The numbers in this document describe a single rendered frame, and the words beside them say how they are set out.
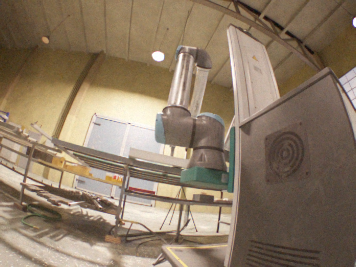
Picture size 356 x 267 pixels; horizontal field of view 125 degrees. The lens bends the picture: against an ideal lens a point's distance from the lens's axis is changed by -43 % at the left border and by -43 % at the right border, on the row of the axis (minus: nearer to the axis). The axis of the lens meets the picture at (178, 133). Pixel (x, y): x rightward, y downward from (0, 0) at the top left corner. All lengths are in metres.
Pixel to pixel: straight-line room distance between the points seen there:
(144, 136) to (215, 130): 7.69
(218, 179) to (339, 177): 0.49
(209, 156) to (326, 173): 0.48
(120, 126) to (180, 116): 7.84
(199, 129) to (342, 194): 0.60
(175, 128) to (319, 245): 0.65
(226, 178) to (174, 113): 0.37
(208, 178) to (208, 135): 0.19
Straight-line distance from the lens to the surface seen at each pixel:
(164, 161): 1.37
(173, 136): 0.72
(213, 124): 0.75
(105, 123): 8.68
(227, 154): 1.43
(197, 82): 1.22
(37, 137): 9.94
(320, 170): 0.34
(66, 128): 8.81
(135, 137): 8.31
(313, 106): 0.38
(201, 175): 0.64
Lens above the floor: 0.59
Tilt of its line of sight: 23 degrees up
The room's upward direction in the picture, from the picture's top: 8 degrees clockwise
